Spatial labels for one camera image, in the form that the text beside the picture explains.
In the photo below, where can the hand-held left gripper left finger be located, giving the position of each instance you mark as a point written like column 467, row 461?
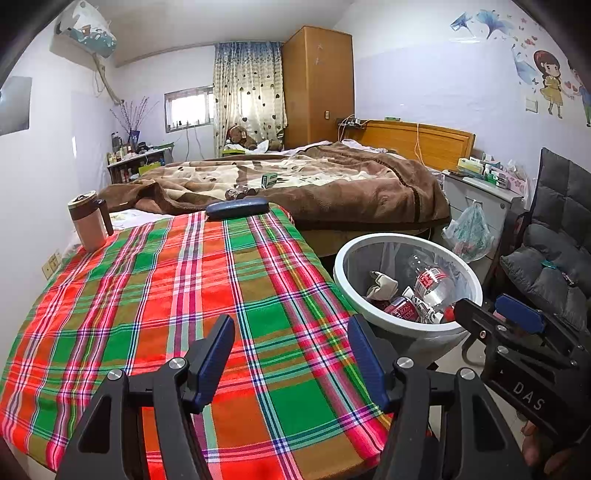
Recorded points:
column 214, row 364

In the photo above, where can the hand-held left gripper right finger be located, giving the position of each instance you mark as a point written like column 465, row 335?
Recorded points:
column 367, row 364

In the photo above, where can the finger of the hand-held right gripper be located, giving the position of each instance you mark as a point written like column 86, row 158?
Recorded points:
column 519, row 314
column 475, row 318

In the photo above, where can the white round bin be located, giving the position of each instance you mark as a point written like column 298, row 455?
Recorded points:
column 429, row 344

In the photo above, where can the clear plastic bottle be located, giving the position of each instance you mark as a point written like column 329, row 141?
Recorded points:
column 431, row 284

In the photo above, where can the red drink can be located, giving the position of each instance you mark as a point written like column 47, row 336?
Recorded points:
column 401, row 310

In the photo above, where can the beige paper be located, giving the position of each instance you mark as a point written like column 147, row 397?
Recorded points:
column 383, row 286

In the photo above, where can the person's right hand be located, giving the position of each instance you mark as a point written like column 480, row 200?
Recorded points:
column 531, row 447

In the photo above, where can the grey cushioned chair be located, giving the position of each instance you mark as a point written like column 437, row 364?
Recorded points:
column 554, row 277

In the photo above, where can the red green plaid tablecloth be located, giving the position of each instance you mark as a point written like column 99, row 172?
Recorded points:
column 184, row 286

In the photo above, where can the hanging plastic bag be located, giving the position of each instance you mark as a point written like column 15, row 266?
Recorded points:
column 468, row 233

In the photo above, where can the white nightstand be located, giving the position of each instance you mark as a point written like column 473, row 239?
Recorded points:
column 480, row 207

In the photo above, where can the stack of medicine boxes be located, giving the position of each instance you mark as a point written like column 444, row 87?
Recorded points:
column 485, row 168

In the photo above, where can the dark blue glasses case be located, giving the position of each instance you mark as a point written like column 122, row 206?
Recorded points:
column 238, row 208

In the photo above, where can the dark snack packet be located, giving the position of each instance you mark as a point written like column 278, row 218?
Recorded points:
column 240, row 192

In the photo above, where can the brown patterned blanket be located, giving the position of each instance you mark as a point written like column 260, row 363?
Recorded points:
column 351, row 189

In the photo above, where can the wooden bed headboard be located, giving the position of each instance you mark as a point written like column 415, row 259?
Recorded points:
column 434, row 145

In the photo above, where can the beige mug with brown lid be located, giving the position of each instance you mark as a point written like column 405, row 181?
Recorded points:
column 90, row 226

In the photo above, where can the small green box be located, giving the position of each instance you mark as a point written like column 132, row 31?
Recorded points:
column 269, row 181

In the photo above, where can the small wooden desk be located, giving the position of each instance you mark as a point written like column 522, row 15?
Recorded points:
column 164, row 151

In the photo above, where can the brown teddy bear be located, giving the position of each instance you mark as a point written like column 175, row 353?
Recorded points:
column 238, row 136

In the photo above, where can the row of cosmetic bottles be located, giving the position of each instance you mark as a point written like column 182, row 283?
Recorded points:
column 122, row 152

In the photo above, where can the blue vase with branches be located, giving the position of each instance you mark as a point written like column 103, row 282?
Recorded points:
column 134, row 136

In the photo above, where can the small window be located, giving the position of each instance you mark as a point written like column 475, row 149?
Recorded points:
column 189, row 108

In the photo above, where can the heart patterned curtain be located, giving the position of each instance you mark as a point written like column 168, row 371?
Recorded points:
column 244, row 92

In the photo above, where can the wooden wardrobe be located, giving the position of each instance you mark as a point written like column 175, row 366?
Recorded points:
column 318, row 87

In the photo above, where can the air conditioner pipe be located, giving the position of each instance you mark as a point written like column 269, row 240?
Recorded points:
column 108, row 81

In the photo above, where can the covered air conditioner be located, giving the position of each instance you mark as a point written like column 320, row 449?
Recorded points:
column 87, row 32

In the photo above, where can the wall socket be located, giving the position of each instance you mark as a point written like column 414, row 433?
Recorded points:
column 51, row 265

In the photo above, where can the white wall switch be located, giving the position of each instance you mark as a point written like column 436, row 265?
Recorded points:
column 531, row 104

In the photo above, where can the cartoon wall stickers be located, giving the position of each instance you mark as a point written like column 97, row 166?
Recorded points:
column 549, row 83

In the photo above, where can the grey wall mirror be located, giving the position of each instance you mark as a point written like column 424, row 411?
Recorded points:
column 16, row 106

